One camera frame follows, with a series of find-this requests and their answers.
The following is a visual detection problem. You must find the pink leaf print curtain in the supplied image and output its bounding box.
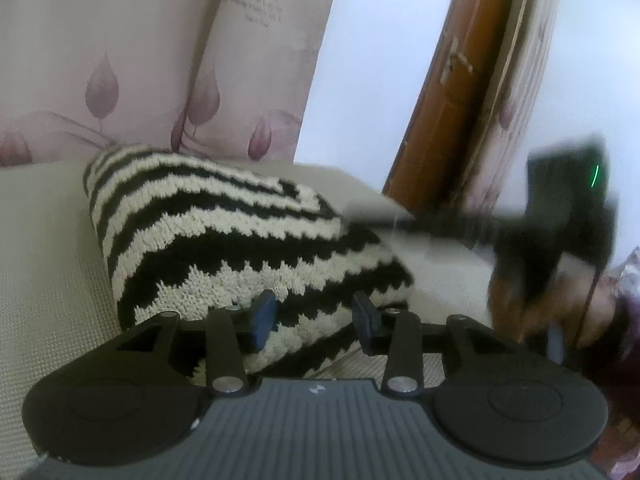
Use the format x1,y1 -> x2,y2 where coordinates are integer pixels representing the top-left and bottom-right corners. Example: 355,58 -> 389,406
1,0 -> 333,167

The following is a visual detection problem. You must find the black white striped knit sweater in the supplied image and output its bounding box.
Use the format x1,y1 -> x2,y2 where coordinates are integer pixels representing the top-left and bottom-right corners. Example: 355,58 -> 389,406
82,145 -> 414,377

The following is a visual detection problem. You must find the brown wooden door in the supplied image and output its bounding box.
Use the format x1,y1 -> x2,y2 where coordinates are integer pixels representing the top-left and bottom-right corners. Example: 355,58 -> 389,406
384,0 -> 513,214

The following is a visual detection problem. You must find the beige fabric mattress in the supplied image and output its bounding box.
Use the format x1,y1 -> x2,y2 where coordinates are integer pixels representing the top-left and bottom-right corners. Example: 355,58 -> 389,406
1,162 -> 491,479

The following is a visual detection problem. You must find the person right hand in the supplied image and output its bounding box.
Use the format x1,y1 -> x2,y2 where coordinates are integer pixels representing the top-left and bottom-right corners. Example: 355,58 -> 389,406
487,261 -> 628,360

